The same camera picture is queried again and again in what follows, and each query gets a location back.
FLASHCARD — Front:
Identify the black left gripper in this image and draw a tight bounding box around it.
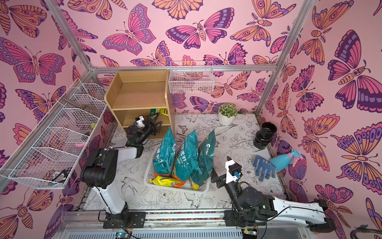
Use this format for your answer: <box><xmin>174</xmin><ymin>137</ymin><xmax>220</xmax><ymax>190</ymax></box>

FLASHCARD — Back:
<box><xmin>138</xmin><ymin>115</ymin><xmax>163</xmax><ymax>147</ymax></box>

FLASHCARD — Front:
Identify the yellow fertilizer packet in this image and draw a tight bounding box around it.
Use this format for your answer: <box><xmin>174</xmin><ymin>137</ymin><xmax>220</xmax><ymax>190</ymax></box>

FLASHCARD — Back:
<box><xmin>152</xmin><ymin>126</ymin><xmax>177</xmax><ymax>177</ymax></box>
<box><xmin>150</xmin><ymin>108</ymin><xmax>169</xmax><ymax>116</ymax></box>

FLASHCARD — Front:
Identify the teal yellow fertilizer bag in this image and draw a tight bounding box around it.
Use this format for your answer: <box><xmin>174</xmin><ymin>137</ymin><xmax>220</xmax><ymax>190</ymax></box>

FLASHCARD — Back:
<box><xmin>190</xmin><ymin>130</ymin><xmax>216</xmax><ymax>191</ymax></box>

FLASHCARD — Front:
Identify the teal orange fertilizer bag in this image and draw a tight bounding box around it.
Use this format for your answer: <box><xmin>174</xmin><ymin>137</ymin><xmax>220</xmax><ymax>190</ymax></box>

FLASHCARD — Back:
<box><xmin>150</xmin><ymin>175</ymin><xmax>182</xmax><ymax>187</ymax></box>
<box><xmin>171</xmin><ymin>130</ymin><xmax>200</xmax><ymax>188</ymax></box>

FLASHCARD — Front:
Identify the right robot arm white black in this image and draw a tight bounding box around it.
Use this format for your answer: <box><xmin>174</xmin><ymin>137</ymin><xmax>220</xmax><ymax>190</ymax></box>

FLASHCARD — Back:
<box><xmin>211</xmin><ymin>170</ymin><xmax>336</xmax><ymax>233</ymax></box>

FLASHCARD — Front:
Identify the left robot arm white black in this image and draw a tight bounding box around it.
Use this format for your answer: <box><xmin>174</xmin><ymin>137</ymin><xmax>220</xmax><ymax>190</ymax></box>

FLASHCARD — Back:
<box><xmin>80</xmin><ymin>113</ymin><xmax>162</xmax><ymax>230</ymax></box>

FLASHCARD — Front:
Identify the wooden three-tier shelf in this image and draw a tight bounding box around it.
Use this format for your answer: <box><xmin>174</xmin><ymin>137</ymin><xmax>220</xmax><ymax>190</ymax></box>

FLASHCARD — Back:
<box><xmin>104</xmin><ymin>70</ymin><xmax>175</xmax><ymax>139</ymax></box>

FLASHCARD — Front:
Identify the white plastic basket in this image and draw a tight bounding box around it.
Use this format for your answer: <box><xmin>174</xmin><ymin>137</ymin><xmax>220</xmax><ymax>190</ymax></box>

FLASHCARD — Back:
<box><xmin>144</xmin><ymin>145</ymin><xmax>210</xmax><ymax>194</ymax></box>

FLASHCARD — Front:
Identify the blue dotted glove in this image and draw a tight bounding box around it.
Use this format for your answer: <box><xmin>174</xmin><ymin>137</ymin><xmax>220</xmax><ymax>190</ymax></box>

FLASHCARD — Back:
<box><xmin>253</xmin><ymin>155</ymin><xmax>276</xmax><ymax>182</ymax></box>

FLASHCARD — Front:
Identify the teal spray bottle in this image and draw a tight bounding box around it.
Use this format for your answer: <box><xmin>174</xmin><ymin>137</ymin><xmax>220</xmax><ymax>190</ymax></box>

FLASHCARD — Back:
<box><xmin>269</xmin><ymin>149</ymin><xmax>303</xmax><ymax>172</ymax></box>

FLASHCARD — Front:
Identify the potted green succulent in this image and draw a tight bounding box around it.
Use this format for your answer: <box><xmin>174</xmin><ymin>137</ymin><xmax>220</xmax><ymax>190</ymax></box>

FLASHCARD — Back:
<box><xmin>218</xmin><ymin>103</ymin><xmax>238</xmax><ymax>126</ymax></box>

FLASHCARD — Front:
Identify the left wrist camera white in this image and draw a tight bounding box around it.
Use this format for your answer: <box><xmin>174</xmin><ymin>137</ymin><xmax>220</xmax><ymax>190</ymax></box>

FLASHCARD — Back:
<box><xmin>134</xmin><ymin>116</ymin><xmax>145</xmax><ymax>128</ymax></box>

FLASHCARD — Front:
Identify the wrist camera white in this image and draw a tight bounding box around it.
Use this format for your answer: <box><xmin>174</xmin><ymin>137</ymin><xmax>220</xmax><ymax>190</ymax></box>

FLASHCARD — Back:
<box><xmin>225</xmin><ymin>156</ymin><xmax>242</xmax><ymax>184</ymax></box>
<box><xmin>134</xmin><ymin>116</ymin><xmax>145</xmax><ymax>128</ymax></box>

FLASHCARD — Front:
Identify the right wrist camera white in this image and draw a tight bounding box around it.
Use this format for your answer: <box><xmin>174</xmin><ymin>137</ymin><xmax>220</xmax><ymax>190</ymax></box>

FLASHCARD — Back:
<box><xmin>225</xmin><ymin>156</ymin><xmax>242</xmax><ymax>184</ymax></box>

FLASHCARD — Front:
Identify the small white wire basket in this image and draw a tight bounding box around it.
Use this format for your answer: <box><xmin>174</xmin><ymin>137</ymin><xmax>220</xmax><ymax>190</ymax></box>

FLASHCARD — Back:
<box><xmin>168</xmin><ymin>61</ymin><xmax>215</xmax><ymax>94</ymax></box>

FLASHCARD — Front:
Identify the black camera lens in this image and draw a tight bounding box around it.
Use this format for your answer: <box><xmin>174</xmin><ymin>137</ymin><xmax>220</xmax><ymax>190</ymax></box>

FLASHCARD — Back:
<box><xmin>253</xmin><ymin>122</ymin><xmax>278</xmax><ymax>149</ymax></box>

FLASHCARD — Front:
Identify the white wire wall rack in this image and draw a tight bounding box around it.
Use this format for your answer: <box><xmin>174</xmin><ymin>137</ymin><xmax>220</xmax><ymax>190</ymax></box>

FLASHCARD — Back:
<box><xmin>1</xmin><ymin>79</ymin><xmax>106</xmax><ymax>189</ymax></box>

